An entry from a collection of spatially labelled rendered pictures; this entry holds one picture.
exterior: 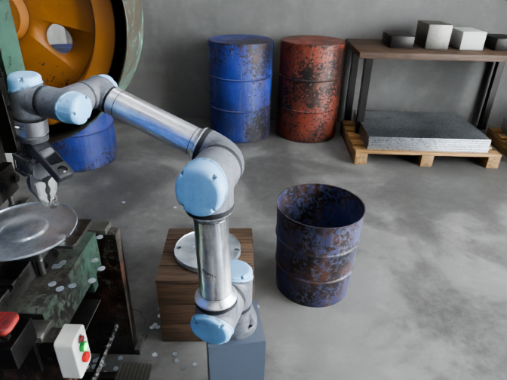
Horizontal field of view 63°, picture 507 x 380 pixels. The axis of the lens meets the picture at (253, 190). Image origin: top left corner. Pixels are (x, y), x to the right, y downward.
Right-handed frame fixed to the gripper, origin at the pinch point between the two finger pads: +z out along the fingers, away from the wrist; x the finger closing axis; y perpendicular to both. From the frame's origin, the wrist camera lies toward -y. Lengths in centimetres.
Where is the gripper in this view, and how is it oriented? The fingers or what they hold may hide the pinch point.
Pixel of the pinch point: (48, 202)
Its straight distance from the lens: 128.7
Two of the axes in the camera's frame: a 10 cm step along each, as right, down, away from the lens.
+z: -1.2, 8.5, 5.1
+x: -5.2, 3.8, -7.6
